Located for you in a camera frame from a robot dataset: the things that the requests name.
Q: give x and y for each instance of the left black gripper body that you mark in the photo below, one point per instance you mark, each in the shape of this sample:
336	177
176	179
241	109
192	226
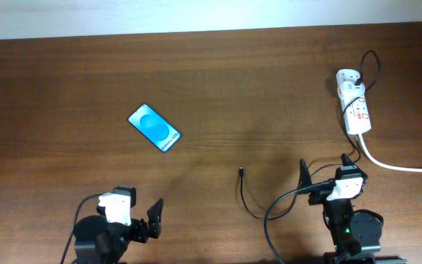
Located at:
136	230

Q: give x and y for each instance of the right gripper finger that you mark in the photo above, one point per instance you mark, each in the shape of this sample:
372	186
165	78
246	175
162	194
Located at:
305	177
346	161

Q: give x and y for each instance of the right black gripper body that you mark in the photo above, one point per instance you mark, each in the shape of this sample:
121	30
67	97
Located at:
321	193

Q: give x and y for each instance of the blue screen Galaxy smartphone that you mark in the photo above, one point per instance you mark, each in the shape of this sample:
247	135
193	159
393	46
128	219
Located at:
156	129

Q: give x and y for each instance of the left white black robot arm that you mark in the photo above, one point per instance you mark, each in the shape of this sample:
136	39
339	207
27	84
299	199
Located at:
98	241

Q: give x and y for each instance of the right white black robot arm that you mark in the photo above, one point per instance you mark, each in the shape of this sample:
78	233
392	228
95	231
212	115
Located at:
355	233

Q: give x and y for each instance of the white USB charger plug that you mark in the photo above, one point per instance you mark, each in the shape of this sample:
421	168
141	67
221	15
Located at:
348	89

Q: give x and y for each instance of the white power strip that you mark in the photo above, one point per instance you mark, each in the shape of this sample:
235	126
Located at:
356	115

